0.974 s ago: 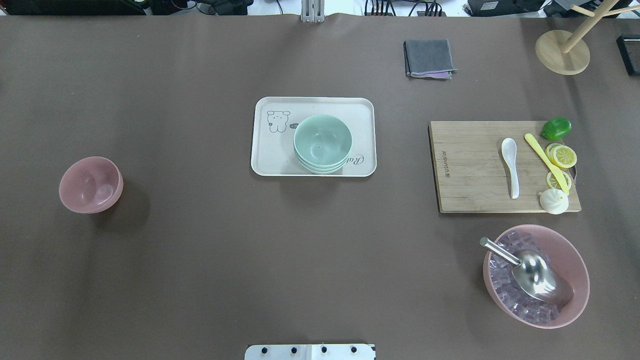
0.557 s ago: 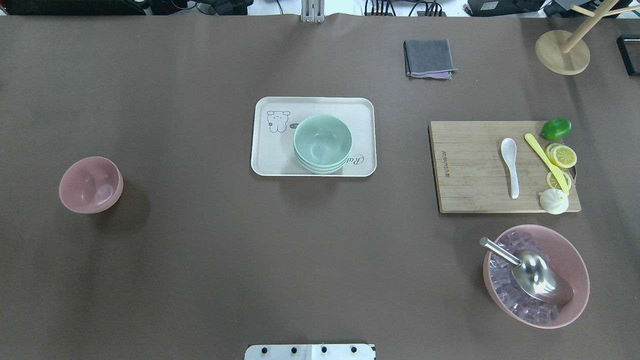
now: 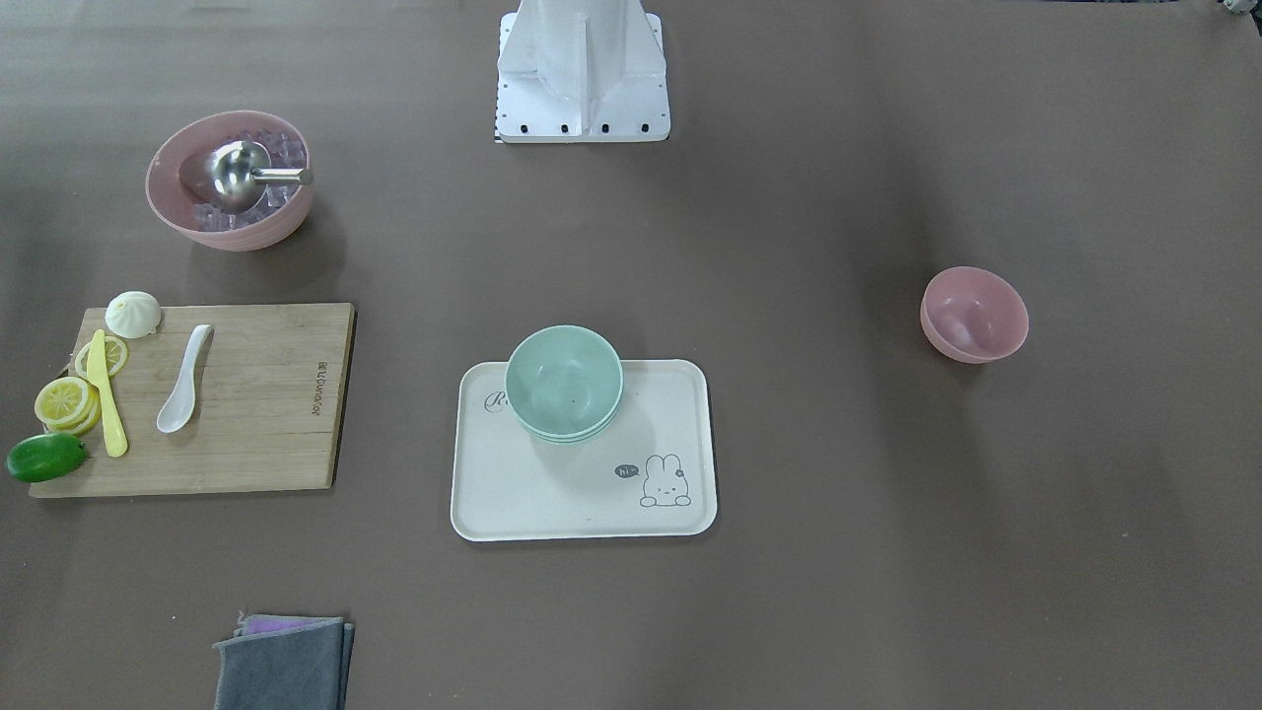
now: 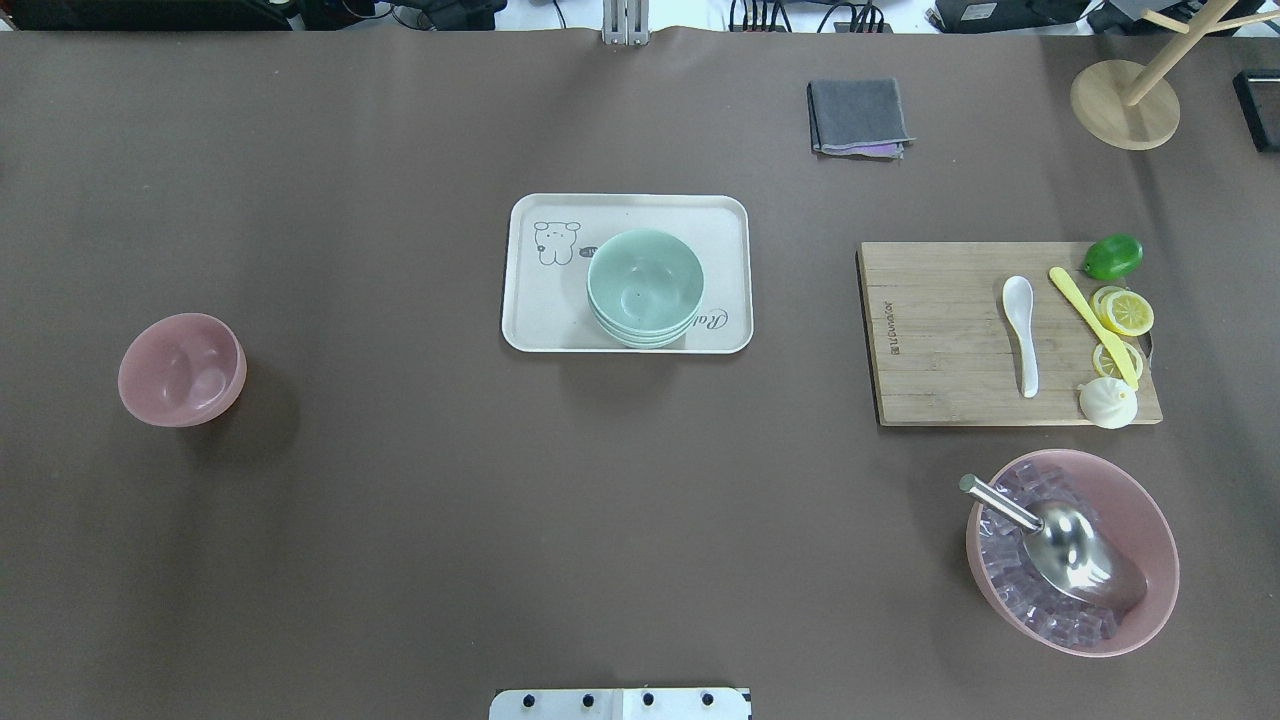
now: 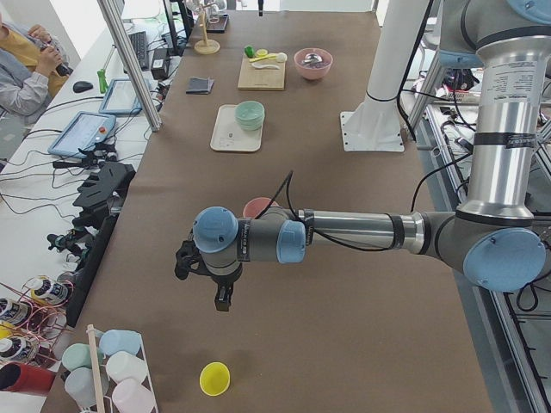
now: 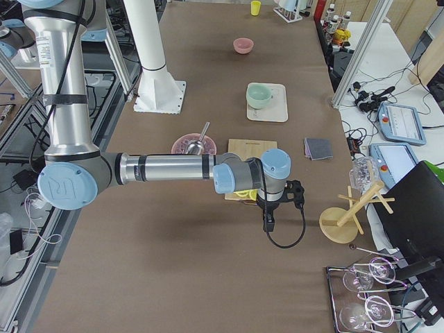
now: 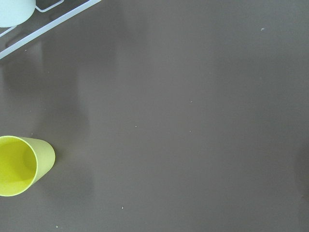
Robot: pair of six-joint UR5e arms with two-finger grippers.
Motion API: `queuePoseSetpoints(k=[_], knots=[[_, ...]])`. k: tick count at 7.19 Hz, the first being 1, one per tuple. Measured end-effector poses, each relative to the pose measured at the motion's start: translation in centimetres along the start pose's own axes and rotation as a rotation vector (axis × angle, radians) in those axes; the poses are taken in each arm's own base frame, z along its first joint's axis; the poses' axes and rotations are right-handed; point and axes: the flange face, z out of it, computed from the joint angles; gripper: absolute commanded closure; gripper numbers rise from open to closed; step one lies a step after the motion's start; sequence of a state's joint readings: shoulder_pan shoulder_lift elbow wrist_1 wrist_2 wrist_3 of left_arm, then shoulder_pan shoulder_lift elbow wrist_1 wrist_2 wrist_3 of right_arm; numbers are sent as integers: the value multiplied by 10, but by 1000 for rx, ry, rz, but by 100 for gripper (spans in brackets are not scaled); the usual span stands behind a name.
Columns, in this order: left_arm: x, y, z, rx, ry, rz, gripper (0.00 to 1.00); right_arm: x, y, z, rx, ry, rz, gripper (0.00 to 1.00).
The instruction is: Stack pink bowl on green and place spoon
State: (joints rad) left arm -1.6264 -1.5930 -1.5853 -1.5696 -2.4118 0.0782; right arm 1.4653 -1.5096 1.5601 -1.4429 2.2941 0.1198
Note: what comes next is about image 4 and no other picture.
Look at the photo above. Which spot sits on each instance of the white ceramic spoon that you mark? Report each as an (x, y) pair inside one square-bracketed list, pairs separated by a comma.
[(1018, 302)]

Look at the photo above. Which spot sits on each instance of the small pink bowl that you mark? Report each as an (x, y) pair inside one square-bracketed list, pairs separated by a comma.
[(182, 371)]

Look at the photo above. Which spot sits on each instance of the large pink bowl with ice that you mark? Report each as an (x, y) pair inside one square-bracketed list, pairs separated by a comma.
[(1118, 506)]

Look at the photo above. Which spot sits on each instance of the stacked green bowls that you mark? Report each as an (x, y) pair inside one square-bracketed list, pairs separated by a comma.
[(645, 287)]

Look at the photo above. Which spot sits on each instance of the cream tray with bunny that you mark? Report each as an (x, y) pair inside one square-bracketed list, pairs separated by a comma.
[(552, 237)]

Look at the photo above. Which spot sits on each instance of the bamboo cutting board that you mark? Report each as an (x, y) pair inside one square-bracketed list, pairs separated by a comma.
[(941, 350)]

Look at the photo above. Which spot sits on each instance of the folded grey cloth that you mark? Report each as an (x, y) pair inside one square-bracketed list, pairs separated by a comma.
[(857, 117)]

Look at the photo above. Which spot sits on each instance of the lemon slice lower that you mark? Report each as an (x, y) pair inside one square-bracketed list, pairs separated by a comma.
[(1104, 363)]

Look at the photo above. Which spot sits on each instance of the lemon slice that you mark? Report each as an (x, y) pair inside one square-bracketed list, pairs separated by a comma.
[(1104, 363), (1123, 311)]

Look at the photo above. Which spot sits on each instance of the metal ice scoop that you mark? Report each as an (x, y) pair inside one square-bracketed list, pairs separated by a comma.
[(1065, 548)]

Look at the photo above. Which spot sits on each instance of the lemon slice upper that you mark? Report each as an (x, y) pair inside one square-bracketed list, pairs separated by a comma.
[(1123, 311)]

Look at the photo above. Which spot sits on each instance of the green lime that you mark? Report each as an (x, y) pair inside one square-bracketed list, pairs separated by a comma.
[(1113, 257)]

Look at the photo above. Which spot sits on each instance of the wooden cup tree stand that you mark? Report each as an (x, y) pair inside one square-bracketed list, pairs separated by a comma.
[(1130, 105)]

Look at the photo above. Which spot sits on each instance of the black device at edge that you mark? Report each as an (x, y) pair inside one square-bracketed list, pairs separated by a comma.
[(1258, 95)]

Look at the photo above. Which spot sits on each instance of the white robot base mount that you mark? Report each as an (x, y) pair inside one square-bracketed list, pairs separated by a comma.
[(623, 703)]

